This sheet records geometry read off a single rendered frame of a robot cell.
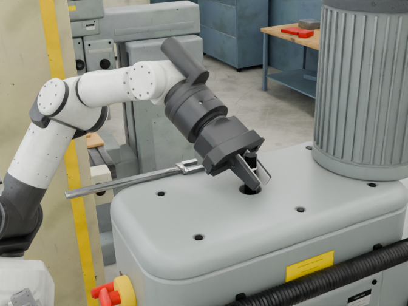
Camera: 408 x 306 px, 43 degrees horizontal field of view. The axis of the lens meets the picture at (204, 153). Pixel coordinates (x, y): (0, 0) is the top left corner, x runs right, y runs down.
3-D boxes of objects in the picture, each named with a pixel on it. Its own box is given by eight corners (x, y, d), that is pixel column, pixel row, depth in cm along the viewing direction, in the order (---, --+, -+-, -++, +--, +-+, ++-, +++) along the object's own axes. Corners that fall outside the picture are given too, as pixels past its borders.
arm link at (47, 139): (87, 90, 117) (44, 178, 118) (39, 67, 108) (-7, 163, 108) (115, 105, 110) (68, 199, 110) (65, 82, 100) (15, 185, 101)
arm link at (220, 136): (250, 163, 93) (208, 118, 97) (273, 127, 86) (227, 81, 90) (200, 189, 85) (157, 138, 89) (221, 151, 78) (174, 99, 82)
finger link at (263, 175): (270, 176, 83) (245, 149, 85) (262, 187, 85) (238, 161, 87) (277, 172, 84) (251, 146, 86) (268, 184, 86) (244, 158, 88)
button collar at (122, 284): (126, 323, 80) (122, 292, 78) (115, 300, 85) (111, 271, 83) (138, 319, 81) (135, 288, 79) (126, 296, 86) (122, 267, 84)
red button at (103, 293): (105, 320, 80) (102, 300, 78) (98, 305, 83) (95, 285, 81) (125, 313, 81) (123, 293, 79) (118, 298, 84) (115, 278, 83)
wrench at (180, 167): (68, 203, 83) (67, 198, 83) (63, 192, 86) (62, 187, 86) (204, 170, 92) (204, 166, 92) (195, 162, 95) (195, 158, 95)
